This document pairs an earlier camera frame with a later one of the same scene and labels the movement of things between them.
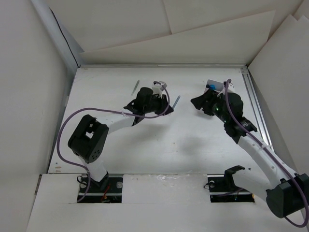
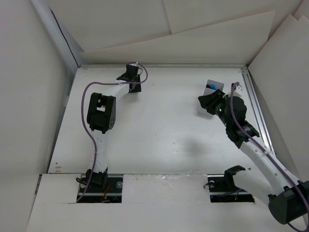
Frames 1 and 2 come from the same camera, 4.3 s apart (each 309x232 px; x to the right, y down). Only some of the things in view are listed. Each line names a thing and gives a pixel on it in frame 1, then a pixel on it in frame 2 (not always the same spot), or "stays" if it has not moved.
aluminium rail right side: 256,107 stays
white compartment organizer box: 216,84 stays
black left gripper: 162,102 -> 136,89
